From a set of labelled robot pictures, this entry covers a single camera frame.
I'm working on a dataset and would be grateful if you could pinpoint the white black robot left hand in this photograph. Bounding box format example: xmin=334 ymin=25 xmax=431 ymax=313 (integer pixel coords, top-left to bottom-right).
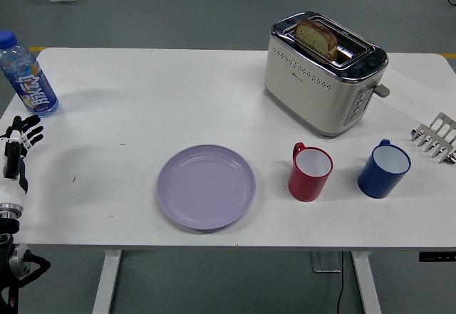
xmin=0 ymin=114 xmax=44 ymax=206

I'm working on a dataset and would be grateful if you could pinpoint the purple round plate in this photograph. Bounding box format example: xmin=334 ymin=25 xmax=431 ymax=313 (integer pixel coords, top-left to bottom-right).
xmin=157 ymin=144 xmax=257 ymax=231

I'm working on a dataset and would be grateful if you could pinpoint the grey metal floor plate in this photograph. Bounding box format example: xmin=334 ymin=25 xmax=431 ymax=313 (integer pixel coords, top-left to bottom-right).
xmin=310 ymin=251 xmax=343 ymax=274

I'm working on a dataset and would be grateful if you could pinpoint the blue capped drink bottle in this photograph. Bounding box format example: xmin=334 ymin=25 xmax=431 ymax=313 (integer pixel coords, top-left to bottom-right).
xmin=0 ymin=31 xmax=61 ymax=119

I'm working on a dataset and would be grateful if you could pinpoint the white table leg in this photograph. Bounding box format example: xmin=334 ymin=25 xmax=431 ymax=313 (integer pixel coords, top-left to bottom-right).
xmin=91 ymin=249 xmax=123 ymax=314
xmin=351 ymin=251 xmax=383 ymax=314

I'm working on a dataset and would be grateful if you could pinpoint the red mug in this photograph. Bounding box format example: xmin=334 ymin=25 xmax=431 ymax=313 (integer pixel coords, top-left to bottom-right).
xmin=288 ymin=142 xmax=334 ymax=202

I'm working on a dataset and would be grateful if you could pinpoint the cream silver toaster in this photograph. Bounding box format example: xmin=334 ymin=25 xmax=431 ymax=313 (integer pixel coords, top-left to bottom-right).
xmin=263 ymin=11 xmax=391 ymax=139

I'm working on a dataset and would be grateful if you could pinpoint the brown bread slice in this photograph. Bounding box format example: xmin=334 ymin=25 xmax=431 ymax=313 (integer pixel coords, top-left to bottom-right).
xmin=294 ymin=19 xmax=338 ymax=61

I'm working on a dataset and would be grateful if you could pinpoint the blue mug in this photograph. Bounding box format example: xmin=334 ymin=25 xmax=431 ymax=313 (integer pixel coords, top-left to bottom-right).
xmin=357 ymin=139 xmax=412 ymax=199

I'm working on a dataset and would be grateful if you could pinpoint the white paper sheet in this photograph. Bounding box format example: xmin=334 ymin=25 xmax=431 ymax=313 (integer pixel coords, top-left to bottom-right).
xmin=370 ymin=65 xmax=456 ymax=122

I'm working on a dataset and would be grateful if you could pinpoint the black table control panel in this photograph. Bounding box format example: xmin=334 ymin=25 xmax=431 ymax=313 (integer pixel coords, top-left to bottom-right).
xmin=418 ymin=251 xmax=456 ymax=263

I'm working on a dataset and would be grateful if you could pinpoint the silver metal toast rack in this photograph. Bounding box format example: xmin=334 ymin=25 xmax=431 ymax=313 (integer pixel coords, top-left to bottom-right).
xmin=409 ymin=112 xmax=456 ymax=165

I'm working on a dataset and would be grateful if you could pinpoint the black hanging power cable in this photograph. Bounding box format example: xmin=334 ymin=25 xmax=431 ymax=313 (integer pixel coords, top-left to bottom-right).
xmin=334 ymin=251 xmax=346 ymax=314

